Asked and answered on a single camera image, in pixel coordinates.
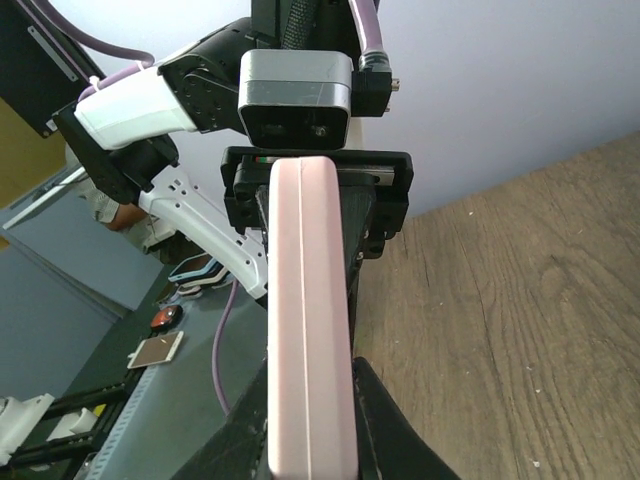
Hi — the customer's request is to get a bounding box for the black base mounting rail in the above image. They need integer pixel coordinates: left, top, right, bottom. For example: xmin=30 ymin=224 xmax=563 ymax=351
xmin=1 ymin=381 xmax=134 ymax=470

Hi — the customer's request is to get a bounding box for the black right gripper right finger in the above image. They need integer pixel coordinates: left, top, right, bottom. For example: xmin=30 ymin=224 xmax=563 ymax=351
xmin=352 ymin=357 xmax=460 ymax=480

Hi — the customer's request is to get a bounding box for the stack of phone cases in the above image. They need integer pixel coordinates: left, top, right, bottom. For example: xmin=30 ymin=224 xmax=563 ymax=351
xmin=168 ymin=253 xmax=229 ymax=297

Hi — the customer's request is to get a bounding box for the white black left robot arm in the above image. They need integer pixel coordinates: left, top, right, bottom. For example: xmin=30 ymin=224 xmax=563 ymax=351
xmin=54 ymin=1 xmax=413 ymax=304

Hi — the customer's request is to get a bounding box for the red black computer mouse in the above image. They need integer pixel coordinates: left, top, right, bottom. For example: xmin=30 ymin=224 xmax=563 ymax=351
xmin=150 ymin=304 xmax=184 ymax=332

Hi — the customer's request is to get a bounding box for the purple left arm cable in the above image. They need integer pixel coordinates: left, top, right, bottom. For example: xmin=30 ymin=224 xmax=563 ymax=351
xmin=9 ymin=0 xmax=394 ymax=416

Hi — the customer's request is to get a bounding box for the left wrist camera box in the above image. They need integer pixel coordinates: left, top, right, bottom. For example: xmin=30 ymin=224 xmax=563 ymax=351
xmin=237 ymin=49 xmax=353 ymax=151

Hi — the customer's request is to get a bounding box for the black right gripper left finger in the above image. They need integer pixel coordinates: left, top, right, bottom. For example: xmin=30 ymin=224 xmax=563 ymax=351
xmin=172 ymin=360 xmax=270 ymax=480

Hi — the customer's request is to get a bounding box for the plain pink phone case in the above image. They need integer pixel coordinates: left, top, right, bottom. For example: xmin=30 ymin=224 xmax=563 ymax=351
xmin=267 ymin=156 xmax=359 ymax=479

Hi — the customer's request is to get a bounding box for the light blue slotted strip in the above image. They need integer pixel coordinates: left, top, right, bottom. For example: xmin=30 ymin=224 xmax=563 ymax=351
xmin=74 ymin=366 xmax=159 ymax=480

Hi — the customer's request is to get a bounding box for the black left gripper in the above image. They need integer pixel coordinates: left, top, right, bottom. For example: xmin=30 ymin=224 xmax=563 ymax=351
xmin=221 ymin=146 xmax=414 ymax=325

